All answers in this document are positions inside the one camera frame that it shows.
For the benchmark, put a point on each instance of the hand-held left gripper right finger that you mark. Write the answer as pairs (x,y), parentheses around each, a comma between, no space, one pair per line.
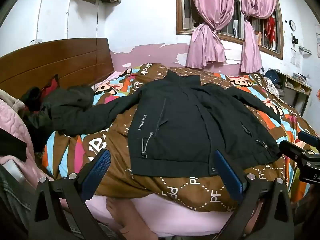
(228,172)

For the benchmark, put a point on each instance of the red cloth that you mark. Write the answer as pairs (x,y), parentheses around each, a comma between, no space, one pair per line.
(51,86)

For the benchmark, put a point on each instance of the white wall socket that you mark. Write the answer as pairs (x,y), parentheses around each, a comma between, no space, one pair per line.
(36,41)

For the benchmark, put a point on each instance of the round wall clock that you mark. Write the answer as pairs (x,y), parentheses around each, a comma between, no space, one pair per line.
(292,25)

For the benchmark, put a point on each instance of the red hanging clothes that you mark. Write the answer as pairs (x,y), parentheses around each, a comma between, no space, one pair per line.
(271,28)

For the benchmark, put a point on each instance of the small wall shelf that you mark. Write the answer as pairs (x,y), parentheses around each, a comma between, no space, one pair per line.
(305,50)

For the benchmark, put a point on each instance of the dark clothes pile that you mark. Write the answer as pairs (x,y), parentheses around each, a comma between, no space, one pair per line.
(67,105)

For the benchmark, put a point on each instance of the pink curtain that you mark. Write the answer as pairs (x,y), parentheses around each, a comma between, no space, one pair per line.
(207,35)
(251,45)

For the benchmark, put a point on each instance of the brown printed blanket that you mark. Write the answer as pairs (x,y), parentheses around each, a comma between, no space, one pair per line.
(112,140)

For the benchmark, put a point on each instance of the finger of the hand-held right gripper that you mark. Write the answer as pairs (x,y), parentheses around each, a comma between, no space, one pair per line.
(308,138)
(292,150)

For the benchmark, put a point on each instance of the pink quilted blanket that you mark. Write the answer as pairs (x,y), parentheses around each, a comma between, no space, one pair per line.
(12,120)

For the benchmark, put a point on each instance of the navy cap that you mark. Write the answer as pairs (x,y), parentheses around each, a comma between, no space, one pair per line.
(272,77)

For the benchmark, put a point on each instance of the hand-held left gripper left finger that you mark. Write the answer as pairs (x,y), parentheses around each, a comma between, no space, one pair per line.
(98,168)

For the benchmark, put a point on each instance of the pink bedsheet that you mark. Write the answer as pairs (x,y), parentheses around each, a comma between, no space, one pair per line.
(175,217)

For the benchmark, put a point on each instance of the wooden shelf unit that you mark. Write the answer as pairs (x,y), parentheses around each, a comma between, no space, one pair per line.
(297,90)

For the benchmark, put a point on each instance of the black jacket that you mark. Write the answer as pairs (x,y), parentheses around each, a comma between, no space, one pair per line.
(180,127)

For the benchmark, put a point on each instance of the wooden headboard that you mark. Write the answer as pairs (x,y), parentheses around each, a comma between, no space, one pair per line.
(57,60)

